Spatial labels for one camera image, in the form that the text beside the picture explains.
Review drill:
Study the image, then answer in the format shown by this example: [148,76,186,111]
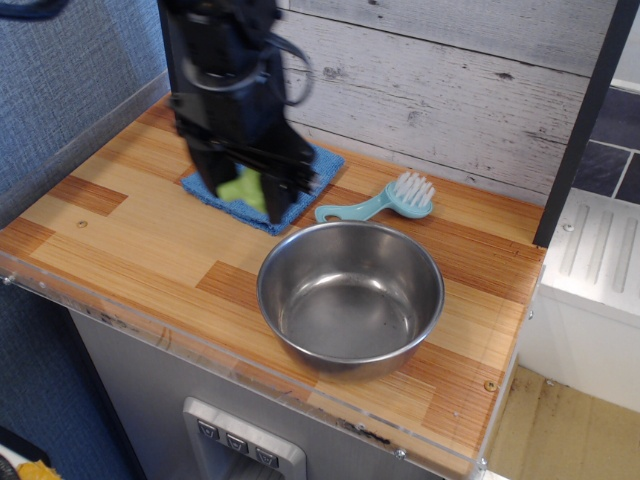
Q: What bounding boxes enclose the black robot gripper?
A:
[170,47,317,224]

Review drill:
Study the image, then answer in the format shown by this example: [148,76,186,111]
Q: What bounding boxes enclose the green toy broccoli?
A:
[216,168,267,214]

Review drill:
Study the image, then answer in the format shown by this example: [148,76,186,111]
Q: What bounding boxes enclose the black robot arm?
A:
[159,1,315,224]

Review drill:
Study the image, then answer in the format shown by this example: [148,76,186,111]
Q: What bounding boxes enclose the stainless steel bowl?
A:
[256,221,445,381]

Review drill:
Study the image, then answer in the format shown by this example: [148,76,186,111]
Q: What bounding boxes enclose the blue folded cloth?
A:
[180,142,346,237]

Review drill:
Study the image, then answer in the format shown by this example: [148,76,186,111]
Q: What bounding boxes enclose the teal dish brush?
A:
[315,171,436,222]

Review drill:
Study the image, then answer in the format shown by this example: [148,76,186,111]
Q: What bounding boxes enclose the silver dispenser button panel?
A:
[183,397,308,479]

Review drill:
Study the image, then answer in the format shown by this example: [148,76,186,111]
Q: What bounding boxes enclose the yellow object bottom left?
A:
[16,461,62,480]

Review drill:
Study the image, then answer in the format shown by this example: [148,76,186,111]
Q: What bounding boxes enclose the white ribbed cabinet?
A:
[518,189,639,411]

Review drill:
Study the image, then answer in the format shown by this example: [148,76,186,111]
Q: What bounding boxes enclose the black left shelf post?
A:
[156,0,178,94]

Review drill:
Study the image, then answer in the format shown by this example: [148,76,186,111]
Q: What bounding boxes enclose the black shelf post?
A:
[156,0,178,94]
[533,0,639,248]

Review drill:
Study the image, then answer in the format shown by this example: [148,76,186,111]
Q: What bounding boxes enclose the black braided cable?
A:
[0,0,315,107]

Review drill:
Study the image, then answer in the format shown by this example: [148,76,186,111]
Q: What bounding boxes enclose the black right shelf post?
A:
[533,0,639,248]

